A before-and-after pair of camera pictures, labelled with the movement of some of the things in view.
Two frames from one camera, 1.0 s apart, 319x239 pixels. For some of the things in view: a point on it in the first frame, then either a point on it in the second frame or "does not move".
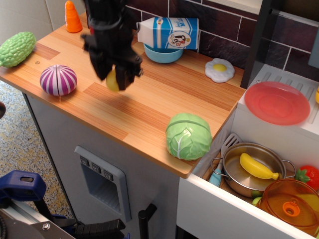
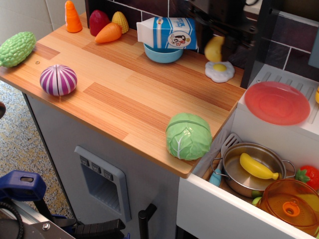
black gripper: [113, 44] -> [225, 18]
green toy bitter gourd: [16, 49] does not move
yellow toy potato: [111, 81] -> [213, 48]
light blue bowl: [162, 55] does not move
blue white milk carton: [178, 33] does not move
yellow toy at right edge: [317, 96] does not move
